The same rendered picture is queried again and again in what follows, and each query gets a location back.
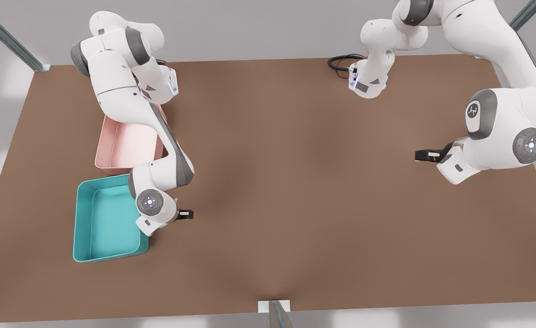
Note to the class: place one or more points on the pink plastic tray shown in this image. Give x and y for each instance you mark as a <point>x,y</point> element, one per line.
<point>124,148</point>

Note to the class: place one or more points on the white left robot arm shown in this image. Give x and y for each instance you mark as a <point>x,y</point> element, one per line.
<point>513,91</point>

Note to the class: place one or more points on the teal plastic tray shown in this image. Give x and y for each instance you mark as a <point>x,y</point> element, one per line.
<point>106,223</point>

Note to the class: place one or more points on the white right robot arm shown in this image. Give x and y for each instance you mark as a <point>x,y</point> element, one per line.
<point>126,105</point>

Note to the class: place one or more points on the silver frame post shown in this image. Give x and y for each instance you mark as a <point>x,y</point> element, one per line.
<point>528,13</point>
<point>10,38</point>
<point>278,314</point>

